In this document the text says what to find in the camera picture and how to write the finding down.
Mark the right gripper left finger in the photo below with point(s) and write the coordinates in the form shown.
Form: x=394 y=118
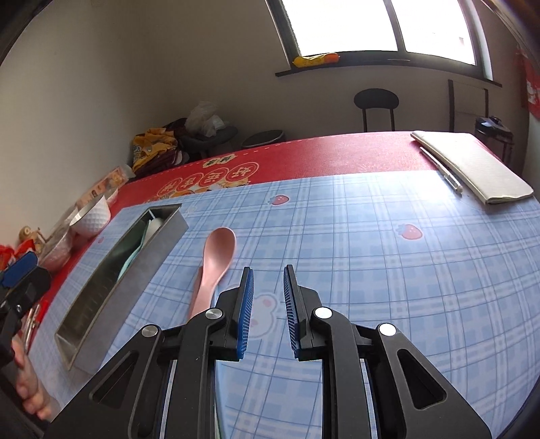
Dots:
x=161 y=383

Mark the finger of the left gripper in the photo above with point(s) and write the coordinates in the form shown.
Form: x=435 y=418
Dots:
x=15 y=272

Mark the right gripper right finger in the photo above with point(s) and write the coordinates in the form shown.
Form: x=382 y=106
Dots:
x=375 y=381

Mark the green plastic spoon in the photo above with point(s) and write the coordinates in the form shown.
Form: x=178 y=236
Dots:
x=131 y=258

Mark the pink plastic spoon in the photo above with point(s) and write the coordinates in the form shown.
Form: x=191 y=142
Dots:
x=217 y=256

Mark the white plastic spoon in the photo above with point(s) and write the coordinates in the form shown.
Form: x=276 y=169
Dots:
x=153 y=226

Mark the left hand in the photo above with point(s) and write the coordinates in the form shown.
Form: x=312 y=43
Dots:
x=36 y=400

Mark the red snack packet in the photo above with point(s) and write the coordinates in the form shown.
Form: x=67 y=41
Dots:
x=7 y=256

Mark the plastic wrapped bowl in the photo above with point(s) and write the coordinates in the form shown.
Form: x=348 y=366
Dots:
x=57 y=251

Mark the white textured bowl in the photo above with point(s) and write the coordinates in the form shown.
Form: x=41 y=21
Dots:
x=92 y=218

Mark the stainless steel utensil tray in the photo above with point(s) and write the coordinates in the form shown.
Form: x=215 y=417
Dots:
x=101 y=308

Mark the tissue box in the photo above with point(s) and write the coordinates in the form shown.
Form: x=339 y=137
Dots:
x=111 y=181

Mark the blue plaid table mat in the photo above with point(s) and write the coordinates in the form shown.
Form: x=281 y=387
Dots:
x=457 y=277

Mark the yellow snack bags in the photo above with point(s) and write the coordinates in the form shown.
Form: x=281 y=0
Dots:
x=153 y=151

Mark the white pen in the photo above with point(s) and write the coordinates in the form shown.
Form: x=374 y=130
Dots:
x=445 y=172

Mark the clear plastic bag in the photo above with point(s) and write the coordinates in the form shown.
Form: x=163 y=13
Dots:
x=203 y=120

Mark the red tablecloth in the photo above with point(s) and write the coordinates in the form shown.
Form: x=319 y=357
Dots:
x=274 y=164

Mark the white notebook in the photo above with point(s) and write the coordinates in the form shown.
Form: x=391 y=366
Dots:
x=481 y=171

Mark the black round stool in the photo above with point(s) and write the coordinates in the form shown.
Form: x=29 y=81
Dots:
x=264 y=138

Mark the black rice cooker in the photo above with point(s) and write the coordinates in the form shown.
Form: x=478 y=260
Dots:
x=496 y=136

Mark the black round chair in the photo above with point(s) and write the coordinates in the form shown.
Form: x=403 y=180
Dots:
x=378 y=99

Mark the yellow toy on windowsill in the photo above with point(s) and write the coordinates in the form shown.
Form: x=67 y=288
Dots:
x=305 y=62

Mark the red hanging cloth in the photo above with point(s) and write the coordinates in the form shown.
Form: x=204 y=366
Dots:
x=530 y=83

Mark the window with dark frame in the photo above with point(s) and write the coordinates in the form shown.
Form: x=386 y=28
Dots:
x=436 y=35

